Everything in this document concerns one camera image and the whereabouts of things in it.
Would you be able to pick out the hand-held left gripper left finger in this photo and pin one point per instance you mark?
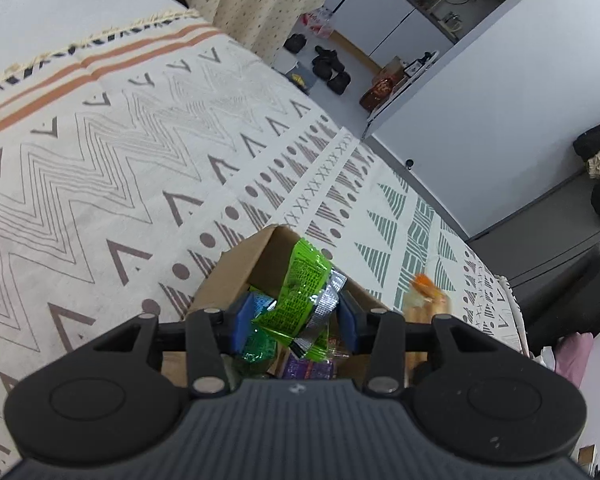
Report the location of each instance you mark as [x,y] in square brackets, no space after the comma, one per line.
[242,322]

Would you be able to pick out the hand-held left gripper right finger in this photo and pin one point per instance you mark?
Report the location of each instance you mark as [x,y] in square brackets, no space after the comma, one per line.
[348,320]

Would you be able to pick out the dark green snack packet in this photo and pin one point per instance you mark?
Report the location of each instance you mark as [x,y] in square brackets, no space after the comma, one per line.
[257,349]

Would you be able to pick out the bright green snack packet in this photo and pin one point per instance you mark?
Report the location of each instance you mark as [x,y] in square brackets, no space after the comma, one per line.
[300,290]

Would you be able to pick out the purple wafer packet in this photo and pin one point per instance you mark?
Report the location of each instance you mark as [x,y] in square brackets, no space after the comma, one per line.
[307,367]

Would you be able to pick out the brown cardboard box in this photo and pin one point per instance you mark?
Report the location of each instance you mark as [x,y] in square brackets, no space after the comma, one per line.
[275,255]

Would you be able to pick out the orange biscuit packet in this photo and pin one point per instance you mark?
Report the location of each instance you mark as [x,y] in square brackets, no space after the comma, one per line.
[425,295]

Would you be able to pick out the patterned blanket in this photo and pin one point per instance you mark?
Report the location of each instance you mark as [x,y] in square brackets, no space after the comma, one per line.
[105,185]

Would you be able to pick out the white cloth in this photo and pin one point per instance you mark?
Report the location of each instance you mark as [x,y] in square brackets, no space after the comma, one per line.
[549,359]

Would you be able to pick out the black chair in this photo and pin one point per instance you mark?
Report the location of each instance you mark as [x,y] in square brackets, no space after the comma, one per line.
[570,300]

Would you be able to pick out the pink cloth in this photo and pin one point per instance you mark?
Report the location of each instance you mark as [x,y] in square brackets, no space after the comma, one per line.
[577,357]

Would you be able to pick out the black shoe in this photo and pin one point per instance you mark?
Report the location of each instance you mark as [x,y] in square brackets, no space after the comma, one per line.
[340,82]
[295,43]
[326,51]
[326,66]

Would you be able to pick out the pink tissue pack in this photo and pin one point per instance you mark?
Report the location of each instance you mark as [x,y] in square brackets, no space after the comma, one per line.
[316,21]

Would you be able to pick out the grey kitchen counter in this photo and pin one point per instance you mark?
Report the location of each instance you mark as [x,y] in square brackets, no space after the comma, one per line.
[395,15]

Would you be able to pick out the black garment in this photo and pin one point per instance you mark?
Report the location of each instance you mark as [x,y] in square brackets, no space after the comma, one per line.
[597,137]

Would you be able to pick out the white bed sheet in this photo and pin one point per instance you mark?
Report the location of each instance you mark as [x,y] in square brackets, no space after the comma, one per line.
[55,10]

